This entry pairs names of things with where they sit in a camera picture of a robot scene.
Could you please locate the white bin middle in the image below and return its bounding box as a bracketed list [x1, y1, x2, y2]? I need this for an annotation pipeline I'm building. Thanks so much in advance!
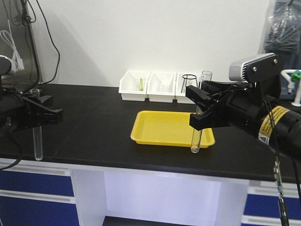
[147, 72, 176, 103]

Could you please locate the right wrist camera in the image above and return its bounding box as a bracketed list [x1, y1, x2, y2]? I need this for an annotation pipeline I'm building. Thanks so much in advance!
[229, 53, 284, 83]

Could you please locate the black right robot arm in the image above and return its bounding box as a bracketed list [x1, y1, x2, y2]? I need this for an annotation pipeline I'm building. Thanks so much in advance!
[185, 81, 301, 161]

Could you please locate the yellow plastic tray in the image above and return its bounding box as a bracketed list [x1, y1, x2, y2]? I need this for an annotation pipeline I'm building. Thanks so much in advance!
[130, 110, 216, 148]

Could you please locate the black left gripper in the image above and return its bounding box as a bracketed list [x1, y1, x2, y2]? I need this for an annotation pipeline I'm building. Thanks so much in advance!
[0, 89, 63, 132]

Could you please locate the white bin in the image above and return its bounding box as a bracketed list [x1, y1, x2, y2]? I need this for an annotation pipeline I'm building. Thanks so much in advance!
[119, 71, 151, 101]
[147, 72, 176, 103]
[175, 73, 201, 104]

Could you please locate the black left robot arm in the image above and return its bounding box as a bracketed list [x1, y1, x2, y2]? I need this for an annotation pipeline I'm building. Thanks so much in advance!
[0, 90, 63, 136]

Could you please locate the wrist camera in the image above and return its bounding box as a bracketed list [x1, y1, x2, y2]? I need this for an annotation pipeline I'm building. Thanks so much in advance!
[229, 53, 284, 83]
[0, 55, 16, 75]

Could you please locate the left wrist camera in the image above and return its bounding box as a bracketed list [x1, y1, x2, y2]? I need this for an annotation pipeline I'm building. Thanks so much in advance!
[0, 55, 16, 75]

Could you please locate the black wire tripod stand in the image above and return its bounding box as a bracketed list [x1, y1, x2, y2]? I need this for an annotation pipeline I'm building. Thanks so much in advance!
[181, 74, 198, 93]

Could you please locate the green item in bin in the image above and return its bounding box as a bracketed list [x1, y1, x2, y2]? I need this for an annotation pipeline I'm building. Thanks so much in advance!
[138, 78, 144, 91]

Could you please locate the plastic wrapped equipment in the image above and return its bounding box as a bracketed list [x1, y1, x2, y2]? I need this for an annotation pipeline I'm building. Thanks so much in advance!
[259, 0, 301, 68]

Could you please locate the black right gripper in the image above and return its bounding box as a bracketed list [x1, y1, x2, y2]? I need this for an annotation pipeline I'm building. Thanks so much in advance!
[185, 81, 270, 134]

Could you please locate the glassware in middle bin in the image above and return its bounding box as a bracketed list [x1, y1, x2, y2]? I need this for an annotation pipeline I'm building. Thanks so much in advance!
[155, 76, 172, 93]

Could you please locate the wide glass test tube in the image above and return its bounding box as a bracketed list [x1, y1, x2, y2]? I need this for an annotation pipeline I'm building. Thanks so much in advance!
[190, 70, 214, 154]

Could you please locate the blue white bench cabinet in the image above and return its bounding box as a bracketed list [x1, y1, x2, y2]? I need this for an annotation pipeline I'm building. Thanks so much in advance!
[0, 157, 301, 226]

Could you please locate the white coiled cable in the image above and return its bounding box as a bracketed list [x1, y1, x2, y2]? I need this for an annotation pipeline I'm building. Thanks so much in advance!
[0, 20, 25, 71]

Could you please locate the white bin left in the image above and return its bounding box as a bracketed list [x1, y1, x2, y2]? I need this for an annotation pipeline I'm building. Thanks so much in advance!
[119, 71, 151, 101]

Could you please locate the white bin right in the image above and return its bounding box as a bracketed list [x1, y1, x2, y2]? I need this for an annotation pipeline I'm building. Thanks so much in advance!
[175, 73, 201, 104]

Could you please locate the black hanging cable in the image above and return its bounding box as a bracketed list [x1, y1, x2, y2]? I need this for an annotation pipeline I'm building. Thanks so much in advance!
[35, 0, 61, 85]

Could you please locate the narrow glass test tube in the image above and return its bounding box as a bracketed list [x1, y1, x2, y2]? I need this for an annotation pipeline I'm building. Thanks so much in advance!
[30, 89, 44, 161]

